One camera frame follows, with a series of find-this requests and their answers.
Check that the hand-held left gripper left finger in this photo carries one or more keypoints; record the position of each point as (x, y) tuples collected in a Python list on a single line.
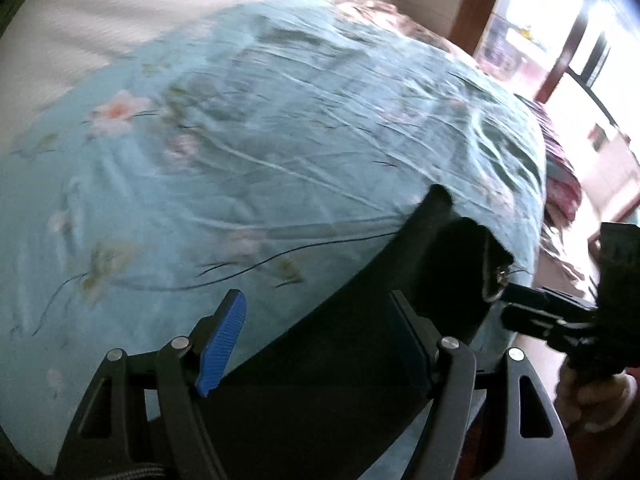
[(223, 342)]

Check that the grey crumpled cloth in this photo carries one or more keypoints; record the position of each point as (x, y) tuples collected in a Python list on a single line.
[(562, 255)]

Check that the black pants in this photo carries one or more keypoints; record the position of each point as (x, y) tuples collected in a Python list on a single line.
[(345, 360)]

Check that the wooden framed window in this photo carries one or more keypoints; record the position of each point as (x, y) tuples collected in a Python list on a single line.
[(545, 25)]

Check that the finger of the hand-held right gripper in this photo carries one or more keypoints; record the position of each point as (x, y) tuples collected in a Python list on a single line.
[(530, 322), (545, 297)]

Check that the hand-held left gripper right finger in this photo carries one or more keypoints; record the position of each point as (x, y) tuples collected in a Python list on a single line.
[(411, 347)]

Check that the pink striped blanket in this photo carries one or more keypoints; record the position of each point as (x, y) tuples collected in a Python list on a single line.
[(560, 170)]

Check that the light blue floral bed sheet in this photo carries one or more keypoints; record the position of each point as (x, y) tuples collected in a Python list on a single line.
[(260, 150)]

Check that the person's right hand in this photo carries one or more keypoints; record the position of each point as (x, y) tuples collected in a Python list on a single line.
[(597, 400)]

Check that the brown patterned blanket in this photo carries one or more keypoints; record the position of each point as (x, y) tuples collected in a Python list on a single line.
[(400, 22)]

